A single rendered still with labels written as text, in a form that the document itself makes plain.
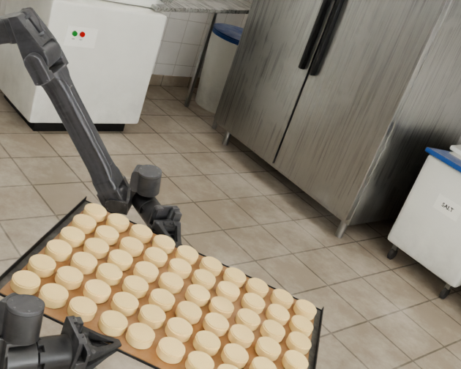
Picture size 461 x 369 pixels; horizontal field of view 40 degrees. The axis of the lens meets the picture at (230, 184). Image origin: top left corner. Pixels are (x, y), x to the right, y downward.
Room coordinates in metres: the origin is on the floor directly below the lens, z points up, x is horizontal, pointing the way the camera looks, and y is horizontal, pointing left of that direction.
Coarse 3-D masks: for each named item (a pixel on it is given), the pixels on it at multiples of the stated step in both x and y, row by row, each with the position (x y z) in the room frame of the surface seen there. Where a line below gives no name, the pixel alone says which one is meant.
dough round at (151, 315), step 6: (144, 306) 0.97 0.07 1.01; (150, 306) 0.97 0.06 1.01; (156, 306) 0.98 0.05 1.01; (144, 312) 0.95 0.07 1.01; (150, 312) 0.96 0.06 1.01; (156, 312) 0.96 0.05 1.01; (162, 312) 0.97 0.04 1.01; (138, 318) 0.94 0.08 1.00; (144, 318) 0.94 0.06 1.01; (150, 318) 0.94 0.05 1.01; (156, 318) 0.94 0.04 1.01; (162, 318) 0.95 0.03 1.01; (150, 324) 0.93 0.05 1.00; (156, 324) 0.94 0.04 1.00
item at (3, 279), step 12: (84, 204) 1.25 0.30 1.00; (72, 216) 1.19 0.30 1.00; (60, 228) 1.12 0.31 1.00; (48, 240) 1.07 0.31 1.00; (36, 252) 1.02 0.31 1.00; (12, 264) 0.94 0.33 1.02; (24, 264) 0.97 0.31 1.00; (0, 276) 0.90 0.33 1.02; (0, 288) 0.88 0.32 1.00; (276, 288) 1.23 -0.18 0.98; (312, 336) 1.12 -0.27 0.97; (312, 348) 1.08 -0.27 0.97; (312, 360) 1.04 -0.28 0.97
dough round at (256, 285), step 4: (248, 280) 1.19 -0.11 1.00; (252, 280) 1.20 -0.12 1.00; (256, 280) 1.20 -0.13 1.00; (260, 280) 1.21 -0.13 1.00; (248, 284) 1.18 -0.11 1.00; (252, 284) 1.18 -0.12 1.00; (256, 284) 1.19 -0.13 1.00; (260, 284) 1.19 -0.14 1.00; (264, 284) 1.20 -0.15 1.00; (248, 288) 1.18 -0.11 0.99; (252, 288) 1.17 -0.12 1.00; (256, 288) 1.17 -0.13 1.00; (260, 288) 1.18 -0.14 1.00; (264, 288) 1.18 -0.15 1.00; (268, 288) 1.19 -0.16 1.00; (248, 292) 1.17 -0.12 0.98; (252, 292) 1.17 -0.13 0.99; (256, 292) 1.17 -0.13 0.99; (260, 292) 1.17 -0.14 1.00; (264, 292) 1.17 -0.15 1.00; (260, 296) 1.17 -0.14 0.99; (264, 296) 1.18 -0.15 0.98
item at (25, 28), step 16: (0, 16) 1.31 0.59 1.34; (16, 16) 1.27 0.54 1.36; (32, 16) 1.33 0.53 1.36; (0, 32) 1.29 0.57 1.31; (16, 32) 1.28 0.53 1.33; (32, 32) 1.29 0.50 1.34; (48, 32) 1.34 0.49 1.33; (32, 48) 1.28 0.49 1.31; (48, 48) 1.31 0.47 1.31; (48, 64) 1.29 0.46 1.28
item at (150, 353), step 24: (120, 240) 1.17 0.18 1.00; (192, 264) 1.19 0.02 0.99; (120, 288) 1.01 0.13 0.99; (240, 288) 1.18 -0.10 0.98; (48, 312) 0.87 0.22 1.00; (96, 312) 0.92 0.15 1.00; (168, 312) 1.00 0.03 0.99; (264, 312) 1.13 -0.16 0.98; (120, 336) 0.89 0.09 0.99; (192, 336) 0.96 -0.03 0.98; (144, 360) 0.85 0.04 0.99; (216, 360) 0.93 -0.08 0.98
